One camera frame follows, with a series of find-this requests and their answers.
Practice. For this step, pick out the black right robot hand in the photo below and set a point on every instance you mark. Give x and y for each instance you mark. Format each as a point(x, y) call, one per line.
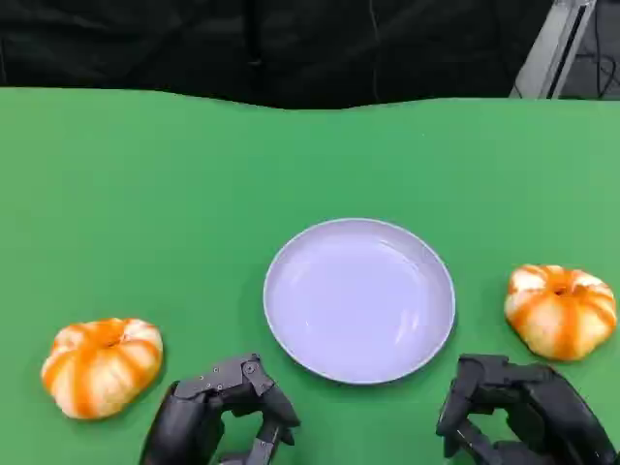
point(552, 412)

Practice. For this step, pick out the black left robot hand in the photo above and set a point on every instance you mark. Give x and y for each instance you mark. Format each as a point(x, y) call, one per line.
point(184, 426)

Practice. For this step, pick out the orange white toy bread roll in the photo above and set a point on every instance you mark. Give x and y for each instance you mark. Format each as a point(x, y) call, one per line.
point(557, 319)
point(99, 373)

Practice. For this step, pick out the lilac plate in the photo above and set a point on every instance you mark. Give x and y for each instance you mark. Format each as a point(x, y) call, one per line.
point(358, 310)

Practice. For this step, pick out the green table cloth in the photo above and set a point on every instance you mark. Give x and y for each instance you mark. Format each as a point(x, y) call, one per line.
point(194, 194)

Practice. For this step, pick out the black backdrop curtain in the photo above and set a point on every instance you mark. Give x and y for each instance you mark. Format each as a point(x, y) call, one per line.
point(194, 43)

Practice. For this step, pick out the grey aluminium frame post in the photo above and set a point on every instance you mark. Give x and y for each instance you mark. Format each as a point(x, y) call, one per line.
point(552, 53)

